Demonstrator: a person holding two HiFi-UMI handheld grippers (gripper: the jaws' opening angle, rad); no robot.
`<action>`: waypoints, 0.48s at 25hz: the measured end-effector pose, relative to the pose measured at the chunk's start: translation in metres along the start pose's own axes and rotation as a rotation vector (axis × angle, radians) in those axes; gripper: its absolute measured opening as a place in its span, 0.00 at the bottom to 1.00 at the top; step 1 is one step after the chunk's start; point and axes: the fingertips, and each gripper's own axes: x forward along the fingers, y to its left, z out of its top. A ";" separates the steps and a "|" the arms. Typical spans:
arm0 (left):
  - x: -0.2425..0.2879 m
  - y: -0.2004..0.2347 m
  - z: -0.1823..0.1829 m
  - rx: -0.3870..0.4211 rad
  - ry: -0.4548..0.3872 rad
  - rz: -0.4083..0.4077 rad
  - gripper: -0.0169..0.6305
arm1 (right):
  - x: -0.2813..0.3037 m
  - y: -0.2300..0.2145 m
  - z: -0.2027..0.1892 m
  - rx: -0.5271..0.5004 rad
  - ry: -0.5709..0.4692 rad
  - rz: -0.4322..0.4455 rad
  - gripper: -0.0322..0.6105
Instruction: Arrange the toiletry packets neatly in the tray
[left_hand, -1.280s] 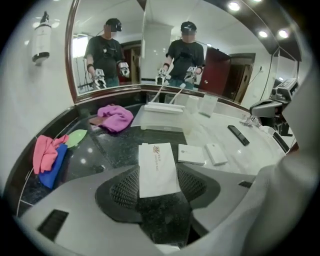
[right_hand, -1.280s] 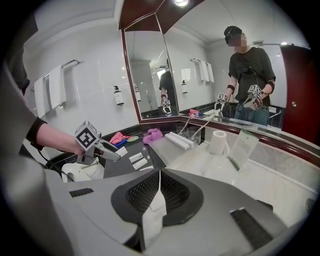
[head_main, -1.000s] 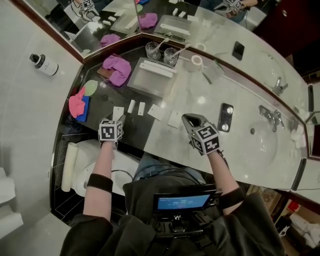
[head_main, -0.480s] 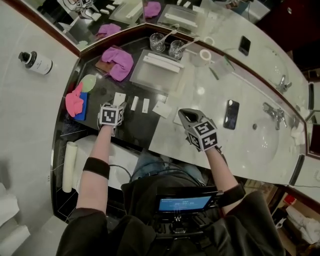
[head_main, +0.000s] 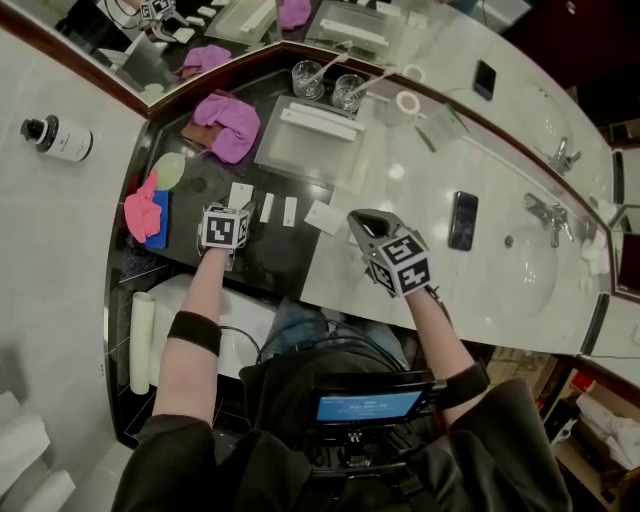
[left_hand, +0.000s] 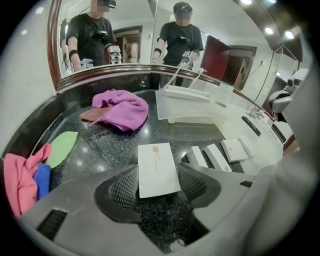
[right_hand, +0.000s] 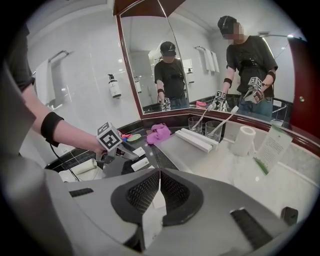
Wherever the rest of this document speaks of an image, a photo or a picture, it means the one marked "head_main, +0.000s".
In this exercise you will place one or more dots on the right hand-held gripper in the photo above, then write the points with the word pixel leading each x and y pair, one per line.
pixel 400 265

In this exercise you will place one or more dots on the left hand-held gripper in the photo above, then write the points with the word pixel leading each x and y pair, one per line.
pixel 222 227

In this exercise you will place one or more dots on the black forearm band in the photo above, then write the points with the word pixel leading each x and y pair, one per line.
pixel 195 332
pixel 465 385

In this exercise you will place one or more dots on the person's right forearm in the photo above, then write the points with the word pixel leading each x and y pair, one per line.
pixel 435 330

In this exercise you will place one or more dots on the person's left forearm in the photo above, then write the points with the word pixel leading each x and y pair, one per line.
pixel 200 290

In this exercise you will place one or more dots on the clear acrylic tray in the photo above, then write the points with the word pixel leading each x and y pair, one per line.
pixel 305 150

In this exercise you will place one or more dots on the black smartphone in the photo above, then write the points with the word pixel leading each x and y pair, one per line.
pixel 462 220

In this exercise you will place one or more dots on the blue cloth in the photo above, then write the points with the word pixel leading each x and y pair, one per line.
pixel 161 230

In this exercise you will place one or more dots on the purple towel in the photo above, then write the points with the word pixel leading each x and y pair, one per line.
pixel 230 117

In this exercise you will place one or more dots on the brown cloth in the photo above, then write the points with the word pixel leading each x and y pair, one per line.
pixel 196 131

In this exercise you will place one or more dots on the green pen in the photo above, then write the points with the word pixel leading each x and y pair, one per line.
pixel 425 139

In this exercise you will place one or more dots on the pink cloth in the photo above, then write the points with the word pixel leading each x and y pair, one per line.
pixel 142 215

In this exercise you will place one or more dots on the white toilet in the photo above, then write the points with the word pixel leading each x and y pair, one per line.
pixel 240 320

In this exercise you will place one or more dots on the person's blue jeans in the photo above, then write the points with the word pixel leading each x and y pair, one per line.
pixel 300 320

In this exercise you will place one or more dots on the printed card with green edge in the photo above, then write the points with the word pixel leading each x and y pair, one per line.
pixel 445 122

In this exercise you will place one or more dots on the white tape roll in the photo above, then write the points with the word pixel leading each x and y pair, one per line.
pixel 399 102

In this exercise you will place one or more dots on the clear drinking glass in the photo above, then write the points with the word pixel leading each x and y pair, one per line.
pixel 346 97
pixel 306 86

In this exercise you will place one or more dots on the white toothbrush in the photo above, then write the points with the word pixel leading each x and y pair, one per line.
pixel 327 67
pixel 372 84

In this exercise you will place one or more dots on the white sink basin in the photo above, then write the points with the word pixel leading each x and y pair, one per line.
pixel 530 280

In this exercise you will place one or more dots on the cream paper roll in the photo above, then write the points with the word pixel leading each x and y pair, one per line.
pixel 142 345

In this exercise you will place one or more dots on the chrome faucet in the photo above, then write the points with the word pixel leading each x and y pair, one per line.
pixel 552 220

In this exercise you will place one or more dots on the black chest-mounted monitor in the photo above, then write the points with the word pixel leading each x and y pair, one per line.
pixel 370 405

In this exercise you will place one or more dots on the white bottle with black cap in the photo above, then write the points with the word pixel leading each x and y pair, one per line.
pixel 67 142

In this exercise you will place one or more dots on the cardboard box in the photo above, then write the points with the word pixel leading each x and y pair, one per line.
pixel 522 365

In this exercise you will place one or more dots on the white crumpled tissue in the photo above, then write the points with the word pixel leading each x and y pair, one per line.
pixel 595 252

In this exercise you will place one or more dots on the person's dark jacket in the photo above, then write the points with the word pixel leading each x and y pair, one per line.
pixel 500 450

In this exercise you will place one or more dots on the red box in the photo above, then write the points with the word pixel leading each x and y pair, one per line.
pixel 583 384

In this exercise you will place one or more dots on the black box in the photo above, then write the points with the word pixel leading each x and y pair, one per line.
pixel 557 420

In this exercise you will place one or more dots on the white plastic bag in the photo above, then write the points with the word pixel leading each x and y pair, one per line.
pixel 610 430

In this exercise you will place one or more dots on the large wall mirror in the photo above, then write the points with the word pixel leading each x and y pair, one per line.
pixel 450 45

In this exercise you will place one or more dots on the angled side wall mirror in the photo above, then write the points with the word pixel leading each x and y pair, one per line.
pixel 631 175
pixel 100 35

